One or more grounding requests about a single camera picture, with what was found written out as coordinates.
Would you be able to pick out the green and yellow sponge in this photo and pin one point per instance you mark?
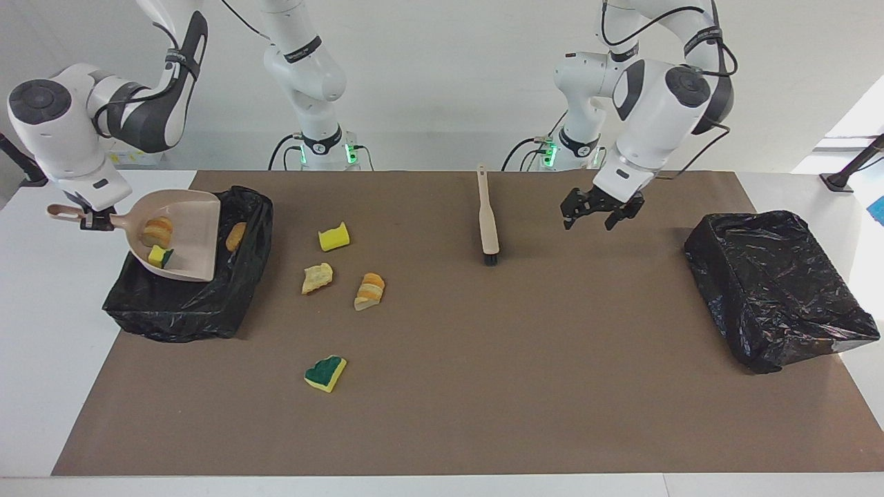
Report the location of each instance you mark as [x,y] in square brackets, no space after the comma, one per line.
[324,374]

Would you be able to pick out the white cardboard boxes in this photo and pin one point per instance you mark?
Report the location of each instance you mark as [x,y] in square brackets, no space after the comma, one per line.
[138,159]

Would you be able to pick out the black bag wrapped bin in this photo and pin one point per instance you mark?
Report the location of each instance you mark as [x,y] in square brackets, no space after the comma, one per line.
[773,290]

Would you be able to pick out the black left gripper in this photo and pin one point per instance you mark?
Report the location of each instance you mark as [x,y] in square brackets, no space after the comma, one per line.
[604,200]

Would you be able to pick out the yellow sponge piece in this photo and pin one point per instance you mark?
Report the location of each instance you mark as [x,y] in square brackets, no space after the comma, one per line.
[333,239]
[161,257]

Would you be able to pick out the pale torn bread chunk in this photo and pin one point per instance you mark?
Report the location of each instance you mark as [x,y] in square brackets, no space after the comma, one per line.
[316,278]

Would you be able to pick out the beige hand brush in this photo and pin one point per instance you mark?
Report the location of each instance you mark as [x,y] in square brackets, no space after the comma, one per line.
[487,221]

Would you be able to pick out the black camera stand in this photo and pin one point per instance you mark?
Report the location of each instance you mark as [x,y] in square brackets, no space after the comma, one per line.
[15,152]
[839,181]

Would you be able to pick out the blue object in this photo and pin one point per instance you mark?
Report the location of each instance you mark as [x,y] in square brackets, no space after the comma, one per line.
[879,210]

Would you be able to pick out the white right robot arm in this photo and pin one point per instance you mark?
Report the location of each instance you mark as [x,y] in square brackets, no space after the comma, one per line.
[48,145]

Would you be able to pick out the open black bag bin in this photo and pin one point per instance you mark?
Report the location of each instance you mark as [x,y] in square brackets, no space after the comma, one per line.
[207,310]

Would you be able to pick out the brown bread roll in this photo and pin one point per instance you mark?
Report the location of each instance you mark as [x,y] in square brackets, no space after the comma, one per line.
[235,237]

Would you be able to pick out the beige plastic dustpan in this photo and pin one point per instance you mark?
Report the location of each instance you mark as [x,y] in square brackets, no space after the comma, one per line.
[193,228]

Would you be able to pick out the striped orange bread piece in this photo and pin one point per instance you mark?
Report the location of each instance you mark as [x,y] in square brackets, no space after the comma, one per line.
[369,291]
[159,231]

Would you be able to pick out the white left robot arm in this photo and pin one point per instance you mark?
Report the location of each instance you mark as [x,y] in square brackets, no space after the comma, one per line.
[649,124]

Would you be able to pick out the brown table mat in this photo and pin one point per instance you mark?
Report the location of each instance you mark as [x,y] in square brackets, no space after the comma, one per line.
[442,428]

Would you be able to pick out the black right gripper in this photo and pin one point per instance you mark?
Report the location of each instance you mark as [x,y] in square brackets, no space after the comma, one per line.
[100,222]

